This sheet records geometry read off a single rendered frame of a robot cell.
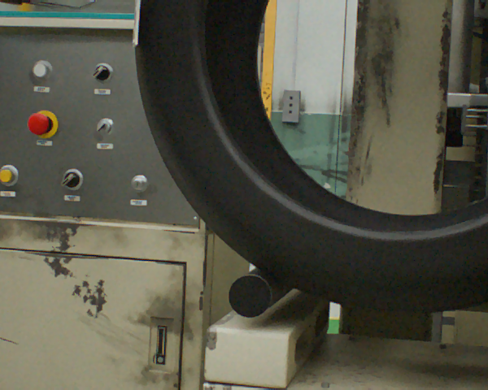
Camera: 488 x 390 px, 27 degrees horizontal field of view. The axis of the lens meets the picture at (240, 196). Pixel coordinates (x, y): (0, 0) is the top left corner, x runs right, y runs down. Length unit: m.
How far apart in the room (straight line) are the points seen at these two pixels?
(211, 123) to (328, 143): 9.28
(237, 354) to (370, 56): 0.52
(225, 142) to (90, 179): 0.90
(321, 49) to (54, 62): 8.52
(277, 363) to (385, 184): 0.42
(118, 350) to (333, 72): 8.60
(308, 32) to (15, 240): 8.64
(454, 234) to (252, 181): 0.20
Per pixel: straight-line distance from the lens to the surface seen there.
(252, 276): 1.06
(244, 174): 1.02
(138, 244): 1.82
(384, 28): 1.41
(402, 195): 1.40
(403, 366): 1.23
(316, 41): 10.38
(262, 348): 1.06
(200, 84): 1.03
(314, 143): 10.32
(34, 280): 1.89
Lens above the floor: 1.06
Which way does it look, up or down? 3 degrees down
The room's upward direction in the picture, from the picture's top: 3 degrees clockwise
